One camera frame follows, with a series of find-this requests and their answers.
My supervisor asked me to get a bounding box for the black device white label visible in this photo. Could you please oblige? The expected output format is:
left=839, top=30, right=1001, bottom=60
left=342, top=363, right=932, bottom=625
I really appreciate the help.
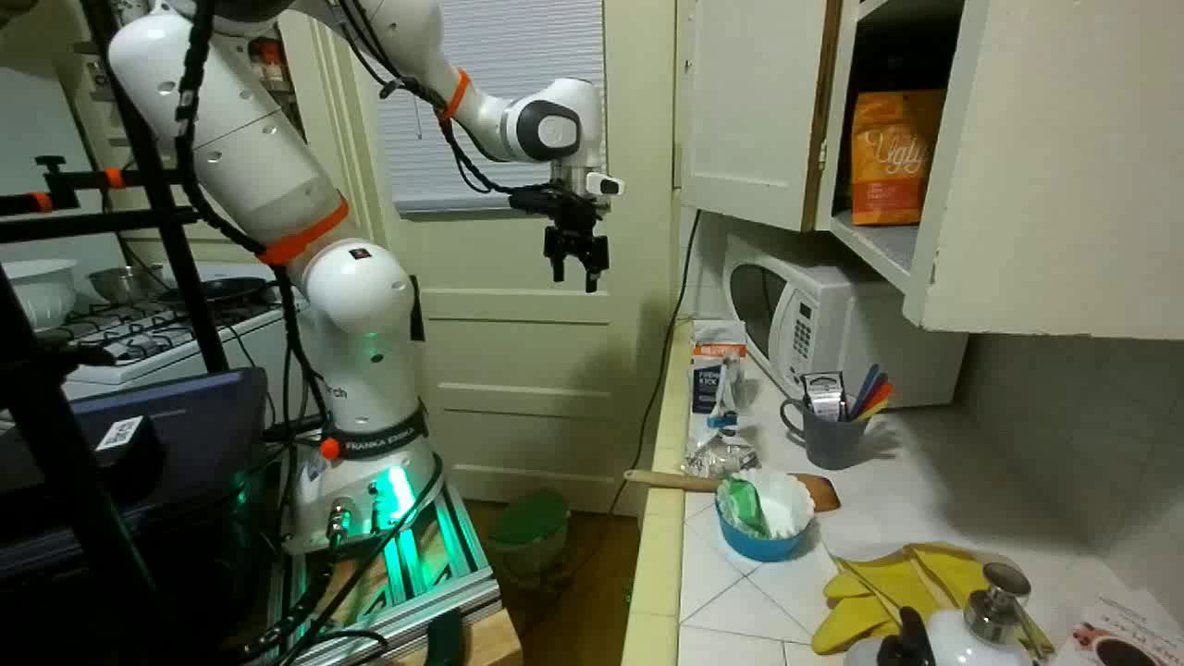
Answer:
left=89, top=412, right=166, bottom=498

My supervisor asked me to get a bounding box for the grey mug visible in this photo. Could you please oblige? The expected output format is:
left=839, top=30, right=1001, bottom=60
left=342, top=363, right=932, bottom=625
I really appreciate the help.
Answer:
left=778, top=392, right=874, bottom=474

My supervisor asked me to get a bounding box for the clear plastic bag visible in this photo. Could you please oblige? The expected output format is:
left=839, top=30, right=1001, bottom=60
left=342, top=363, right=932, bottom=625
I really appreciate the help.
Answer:
left=685, top=412, right=759, bottom=480

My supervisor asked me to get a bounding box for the open cream cabinet door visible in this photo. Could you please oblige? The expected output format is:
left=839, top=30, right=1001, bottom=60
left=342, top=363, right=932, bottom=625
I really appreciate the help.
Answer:
left=902, top=0, right=1184, bottom=343

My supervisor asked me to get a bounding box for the cream panel door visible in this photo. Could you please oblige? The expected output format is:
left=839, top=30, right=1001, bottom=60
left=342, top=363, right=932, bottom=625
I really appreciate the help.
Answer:
left=273, top=0, right=680, bottom=513

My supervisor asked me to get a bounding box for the white bowl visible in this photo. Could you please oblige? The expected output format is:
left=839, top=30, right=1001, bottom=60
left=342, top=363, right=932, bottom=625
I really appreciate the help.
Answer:
left=0, top=254, right=81, bottom=333

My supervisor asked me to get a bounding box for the large white window blind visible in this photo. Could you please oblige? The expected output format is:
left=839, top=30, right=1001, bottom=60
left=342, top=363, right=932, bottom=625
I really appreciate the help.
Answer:
left=367, top=0, right=615, bottom=221

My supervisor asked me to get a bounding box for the blue box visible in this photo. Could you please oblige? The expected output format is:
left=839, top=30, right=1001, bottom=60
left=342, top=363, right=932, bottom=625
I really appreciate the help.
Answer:
left=0, top=367, right=272, bottom=585

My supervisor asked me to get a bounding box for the white gas stove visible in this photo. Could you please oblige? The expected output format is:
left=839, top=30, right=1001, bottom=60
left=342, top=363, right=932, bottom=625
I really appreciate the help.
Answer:
left=54, top=272, right=297, bottom=401

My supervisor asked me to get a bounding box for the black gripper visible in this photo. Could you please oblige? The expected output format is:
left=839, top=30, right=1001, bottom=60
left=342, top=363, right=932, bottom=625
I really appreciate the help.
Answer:
left=512, top=180, right=615, bottom=296

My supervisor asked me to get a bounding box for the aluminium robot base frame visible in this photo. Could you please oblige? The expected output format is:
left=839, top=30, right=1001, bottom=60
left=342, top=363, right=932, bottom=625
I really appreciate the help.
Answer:
left=263, top=466, right=512, bottom=666

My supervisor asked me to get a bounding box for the cream wall cabinet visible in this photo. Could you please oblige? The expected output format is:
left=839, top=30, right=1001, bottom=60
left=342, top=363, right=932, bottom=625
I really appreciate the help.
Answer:
left=808, top=0, right=974, bottom=300

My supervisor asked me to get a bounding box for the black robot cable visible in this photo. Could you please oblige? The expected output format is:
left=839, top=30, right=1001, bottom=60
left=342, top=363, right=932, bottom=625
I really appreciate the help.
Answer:
left=166, top=0, right=342, bottom=438

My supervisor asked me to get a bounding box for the black power cord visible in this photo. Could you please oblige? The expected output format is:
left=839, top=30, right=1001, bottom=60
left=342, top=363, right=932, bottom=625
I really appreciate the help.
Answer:
left=610, top=213, right=695, bottom=517

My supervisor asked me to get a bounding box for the blue bowl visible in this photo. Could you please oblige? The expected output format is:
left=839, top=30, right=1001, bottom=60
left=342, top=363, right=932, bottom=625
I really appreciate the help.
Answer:
left=716, top=474, right=822, bottom=566

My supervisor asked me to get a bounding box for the paper with coffee print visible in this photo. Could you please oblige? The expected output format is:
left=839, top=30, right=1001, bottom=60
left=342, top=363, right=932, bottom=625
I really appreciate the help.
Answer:
left=1062, top=587, right=1184, bottom=666

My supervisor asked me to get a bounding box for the green sponge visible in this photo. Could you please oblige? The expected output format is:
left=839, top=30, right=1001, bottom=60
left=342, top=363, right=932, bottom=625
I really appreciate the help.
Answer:
left=720, top=477, right=771, bottom=536

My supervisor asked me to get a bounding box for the orange packet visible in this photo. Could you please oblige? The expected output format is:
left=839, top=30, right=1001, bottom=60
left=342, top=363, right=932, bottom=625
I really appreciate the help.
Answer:
left=849, top=86, right=953, bottom=229

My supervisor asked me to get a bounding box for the purple marker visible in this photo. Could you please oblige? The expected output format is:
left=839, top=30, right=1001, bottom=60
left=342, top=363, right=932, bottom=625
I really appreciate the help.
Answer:
left=850, top=363, right=884, bottom=412

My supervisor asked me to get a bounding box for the closed cream cabinet door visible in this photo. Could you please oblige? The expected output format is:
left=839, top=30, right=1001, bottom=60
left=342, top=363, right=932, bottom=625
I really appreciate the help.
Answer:
left=673, top=0, right=843, bottom=235

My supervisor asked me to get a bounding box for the small printed paper bag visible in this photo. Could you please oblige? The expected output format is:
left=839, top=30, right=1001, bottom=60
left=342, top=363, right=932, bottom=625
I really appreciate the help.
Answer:
left=689, top=335, right=752, bottom=418

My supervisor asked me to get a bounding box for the white microwave oven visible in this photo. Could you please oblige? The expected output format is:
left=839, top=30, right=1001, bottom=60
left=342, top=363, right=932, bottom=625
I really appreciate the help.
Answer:
left=720, top=229, right=974, bottom=413

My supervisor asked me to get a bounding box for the green bucket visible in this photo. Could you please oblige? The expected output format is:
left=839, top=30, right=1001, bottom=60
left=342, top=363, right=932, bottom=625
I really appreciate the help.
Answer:
left=486, top=488, right=579, bottom=593

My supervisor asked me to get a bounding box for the black metal stand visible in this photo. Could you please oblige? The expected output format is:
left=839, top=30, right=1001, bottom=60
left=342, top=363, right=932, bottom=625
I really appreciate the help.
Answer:
left=0, top=0, right=236, bottom=666

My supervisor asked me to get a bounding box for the wooden spatula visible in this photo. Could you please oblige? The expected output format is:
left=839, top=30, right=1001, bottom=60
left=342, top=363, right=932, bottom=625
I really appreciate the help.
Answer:
left=622, top=466, right=843, bottom=517

